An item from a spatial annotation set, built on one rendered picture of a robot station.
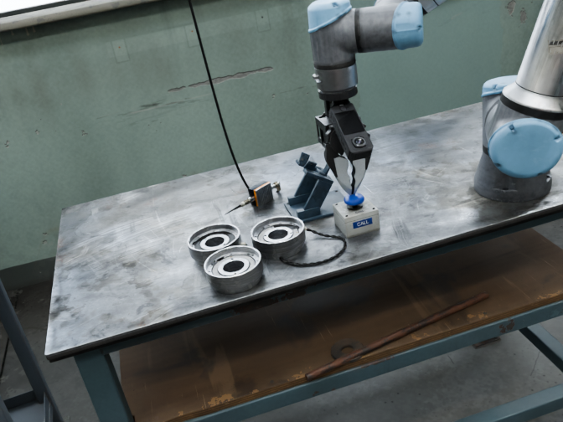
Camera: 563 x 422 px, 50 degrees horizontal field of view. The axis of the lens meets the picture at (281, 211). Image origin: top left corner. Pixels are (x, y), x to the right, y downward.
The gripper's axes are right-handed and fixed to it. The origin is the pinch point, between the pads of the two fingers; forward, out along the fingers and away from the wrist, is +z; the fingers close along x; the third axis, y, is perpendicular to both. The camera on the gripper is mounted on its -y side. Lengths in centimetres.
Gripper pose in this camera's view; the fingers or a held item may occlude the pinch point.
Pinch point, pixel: (352, 189)
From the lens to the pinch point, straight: 119.2
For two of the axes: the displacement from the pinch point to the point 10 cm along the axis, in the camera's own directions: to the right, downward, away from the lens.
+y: -2.7, -4.1, 8.7
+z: 1.5, 8.7, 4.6
